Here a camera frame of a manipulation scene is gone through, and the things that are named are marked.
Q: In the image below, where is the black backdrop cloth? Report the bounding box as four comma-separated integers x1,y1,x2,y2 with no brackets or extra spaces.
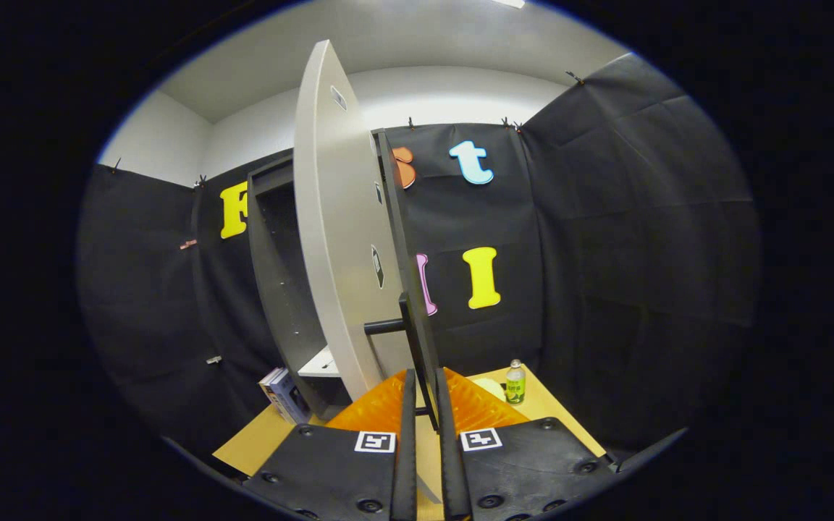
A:
77,52,762,464

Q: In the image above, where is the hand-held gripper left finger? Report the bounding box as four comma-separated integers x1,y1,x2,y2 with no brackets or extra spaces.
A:
242,368,418,521

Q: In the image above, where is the black door handle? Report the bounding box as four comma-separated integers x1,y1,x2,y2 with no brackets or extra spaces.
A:
364,292,439,435

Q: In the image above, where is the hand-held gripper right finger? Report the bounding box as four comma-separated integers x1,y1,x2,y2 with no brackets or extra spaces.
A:
434,366,619,521

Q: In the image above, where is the green label drink bottle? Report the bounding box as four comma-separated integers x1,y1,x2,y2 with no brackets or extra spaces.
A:
505,359,526,404

